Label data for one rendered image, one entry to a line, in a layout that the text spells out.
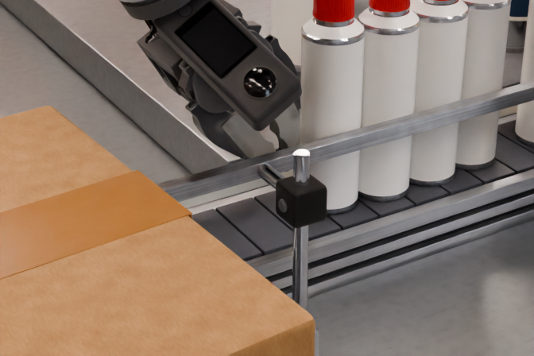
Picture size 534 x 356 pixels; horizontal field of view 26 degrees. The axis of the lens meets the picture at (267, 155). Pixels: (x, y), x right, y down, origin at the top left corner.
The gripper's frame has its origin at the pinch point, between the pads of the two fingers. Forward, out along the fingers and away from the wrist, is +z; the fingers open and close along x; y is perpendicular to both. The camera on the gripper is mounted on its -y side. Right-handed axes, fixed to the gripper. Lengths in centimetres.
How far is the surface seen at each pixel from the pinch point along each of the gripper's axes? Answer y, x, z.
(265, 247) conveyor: -3.1, 6.2, 2.7
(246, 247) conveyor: -2.3, 7.4, 2.1
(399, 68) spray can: -2.3, -11.5, -1.5
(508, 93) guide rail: -3.5, -19.1, 7.9
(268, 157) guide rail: -3.1, 1.9, -4.2
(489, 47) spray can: -1.7, -20.1, 3.9
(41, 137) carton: -20.9, 14.9, -29.9
